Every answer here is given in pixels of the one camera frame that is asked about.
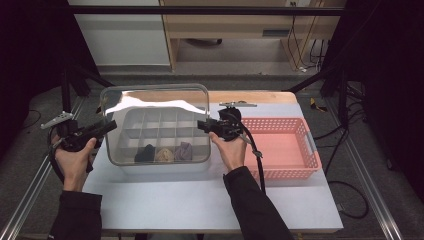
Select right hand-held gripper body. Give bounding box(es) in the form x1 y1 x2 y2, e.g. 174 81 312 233
211 101 258 142

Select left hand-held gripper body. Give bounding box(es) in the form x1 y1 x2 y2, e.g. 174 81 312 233
40 111 103 153

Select purple sock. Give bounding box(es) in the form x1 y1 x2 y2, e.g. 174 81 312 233
173 141 194 162

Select black sock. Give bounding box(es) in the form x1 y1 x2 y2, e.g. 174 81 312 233
134 143 157 164

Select cream sock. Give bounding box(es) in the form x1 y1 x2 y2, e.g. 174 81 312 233
155 147 175 164

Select white divided storage box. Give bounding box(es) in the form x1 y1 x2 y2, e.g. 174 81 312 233
112 106 212 175

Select metal tray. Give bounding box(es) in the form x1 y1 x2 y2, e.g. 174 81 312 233
99 83 212 167

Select pink perforated plastic basket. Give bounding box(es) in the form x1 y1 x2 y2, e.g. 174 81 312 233
239 116 323 182

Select person's left hand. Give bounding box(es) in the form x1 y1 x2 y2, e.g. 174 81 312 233
54 134 98 193

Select person's right hand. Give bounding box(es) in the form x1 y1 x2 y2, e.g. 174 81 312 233
208 130 248 173

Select black metal stand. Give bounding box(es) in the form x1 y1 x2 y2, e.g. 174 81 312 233
59 63 116 116
286 63 351 129

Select wooden table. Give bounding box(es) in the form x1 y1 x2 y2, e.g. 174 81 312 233
81 90 344 234

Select white cabinet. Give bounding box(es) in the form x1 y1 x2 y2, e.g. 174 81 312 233
68 0 171 67

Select yellow black tape strip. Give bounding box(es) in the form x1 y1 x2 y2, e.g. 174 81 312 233
309 97 330 113

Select black curtain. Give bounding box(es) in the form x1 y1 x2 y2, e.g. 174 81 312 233
0 0 101 158
324 0 424 201

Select light wooden desk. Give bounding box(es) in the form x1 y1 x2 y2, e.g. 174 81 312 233
159 0 348 73

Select black crossbar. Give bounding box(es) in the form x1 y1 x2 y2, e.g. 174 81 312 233
68 5 346 17

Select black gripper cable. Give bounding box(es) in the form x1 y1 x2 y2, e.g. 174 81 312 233
47 124 67 185
229 111 267 195

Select black floor cable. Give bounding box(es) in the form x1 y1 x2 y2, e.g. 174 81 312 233
328 179 370 220
21 109 43 131

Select metal floor rail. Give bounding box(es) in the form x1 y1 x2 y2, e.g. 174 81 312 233
324 98 405 240
0 96 86 240

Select yellow cable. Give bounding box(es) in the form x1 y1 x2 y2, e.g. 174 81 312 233
288 16 319 71

